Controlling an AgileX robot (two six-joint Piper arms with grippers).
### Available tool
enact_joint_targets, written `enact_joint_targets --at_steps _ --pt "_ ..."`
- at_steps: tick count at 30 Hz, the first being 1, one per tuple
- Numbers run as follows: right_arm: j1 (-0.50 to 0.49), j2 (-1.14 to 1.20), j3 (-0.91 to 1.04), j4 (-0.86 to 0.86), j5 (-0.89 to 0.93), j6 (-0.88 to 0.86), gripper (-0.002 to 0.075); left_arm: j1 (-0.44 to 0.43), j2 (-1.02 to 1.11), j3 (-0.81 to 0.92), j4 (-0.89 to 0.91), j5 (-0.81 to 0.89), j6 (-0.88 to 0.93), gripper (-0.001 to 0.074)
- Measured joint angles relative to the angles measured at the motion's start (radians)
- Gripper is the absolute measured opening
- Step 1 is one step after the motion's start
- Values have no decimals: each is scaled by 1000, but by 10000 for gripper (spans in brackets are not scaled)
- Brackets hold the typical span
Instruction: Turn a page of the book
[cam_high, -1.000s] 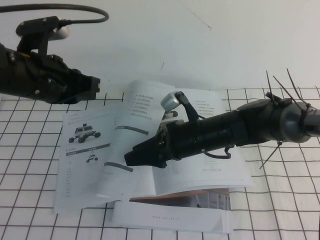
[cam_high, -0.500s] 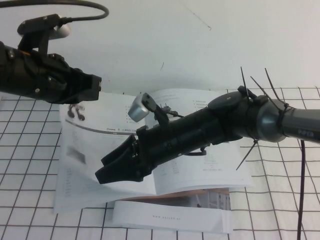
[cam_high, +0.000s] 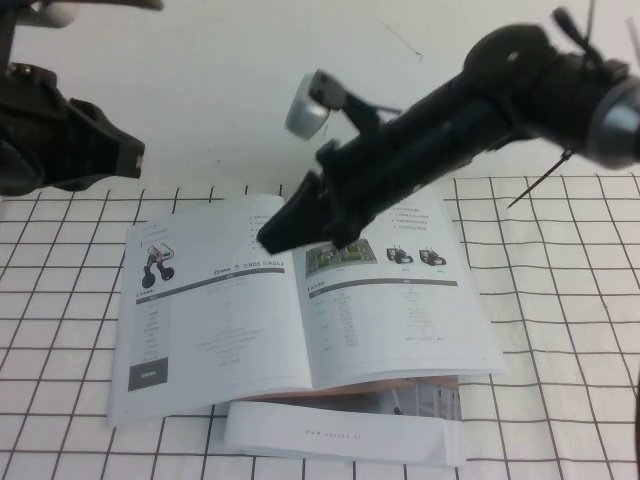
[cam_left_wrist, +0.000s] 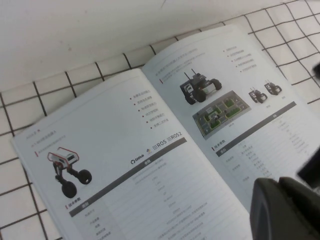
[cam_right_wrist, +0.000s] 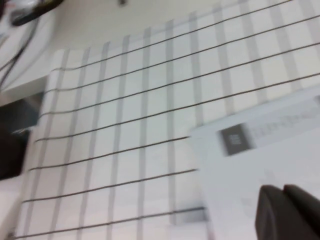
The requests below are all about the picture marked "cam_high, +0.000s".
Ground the black right wrist camera bracket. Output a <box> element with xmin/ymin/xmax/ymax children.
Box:
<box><xmin>309</xmin><ymin>72</ymin><xmax>404</xmax><ymax>146</ymax></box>

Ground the black zip tie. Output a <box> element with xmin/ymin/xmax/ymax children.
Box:
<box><xmin>507</xmin><ymin>148</ymin><xmax>575</xmax><ymax>210</ymax></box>

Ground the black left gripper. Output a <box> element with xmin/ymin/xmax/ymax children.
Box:
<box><xmin>0</xmin><ymin>61</ymin><xmax>147</xmax><ymax>197</ymax></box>

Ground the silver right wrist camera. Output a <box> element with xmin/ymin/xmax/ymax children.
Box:
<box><xmin>283</xmin><ymin>69</ymin><xmax>335</xmax><ymax>141</ymax></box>

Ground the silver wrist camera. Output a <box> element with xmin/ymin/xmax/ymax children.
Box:
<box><xmin>19</xmin><ymin>1</ymin><xmax>82</xmax><ymax>30</ymax></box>
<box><xmin>283</xmin><ymin>69</ymin><xmax>335</xmax><ymax>141</ymax></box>

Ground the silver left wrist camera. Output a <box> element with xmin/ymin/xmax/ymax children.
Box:
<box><xmin>19</xmin><ymin>1</ymin><xmax>82</xmax><ymax>30</ymax></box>

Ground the white product manual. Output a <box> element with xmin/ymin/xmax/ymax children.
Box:
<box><xmin>107</xmin><ymin>185</ymin><xmax>509</xmax><ymax>430</ymax></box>

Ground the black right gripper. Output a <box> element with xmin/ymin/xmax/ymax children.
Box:
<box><xmin>254</xmin><ymin>101</ymin><xmax>470</xmax><ymax>256</ymax></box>

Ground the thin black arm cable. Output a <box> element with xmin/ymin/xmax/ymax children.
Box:
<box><xmin>552</xmin><ymin>0</ymin><xmax>609</xmax><ymax>66</ymax></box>

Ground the white black-grid tablecloth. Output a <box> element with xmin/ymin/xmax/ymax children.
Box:
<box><xmin>0</xmin><ymin>172</ymin><xmax>640</xmax><ymax>480</ymax></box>

